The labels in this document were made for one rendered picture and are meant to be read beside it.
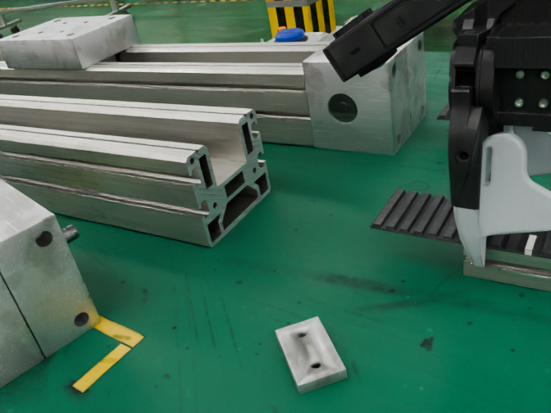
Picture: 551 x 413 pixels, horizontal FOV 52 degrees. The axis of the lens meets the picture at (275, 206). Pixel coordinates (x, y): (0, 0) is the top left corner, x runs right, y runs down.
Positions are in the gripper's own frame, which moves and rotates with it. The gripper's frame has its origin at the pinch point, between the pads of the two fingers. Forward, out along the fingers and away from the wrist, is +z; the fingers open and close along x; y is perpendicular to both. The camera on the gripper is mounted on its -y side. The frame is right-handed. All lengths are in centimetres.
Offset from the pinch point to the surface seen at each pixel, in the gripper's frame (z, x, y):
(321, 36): -2.8, 34.0, -29.0
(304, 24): 64, 286, -178
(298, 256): 3.2, -3.7, -12.8
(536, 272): 2.2, -1.4, 4.0
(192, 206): -1.0, -5.1, -21.2
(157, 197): -1.2, -5.1, -25.0
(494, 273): 2.4, -2.0, 1.5
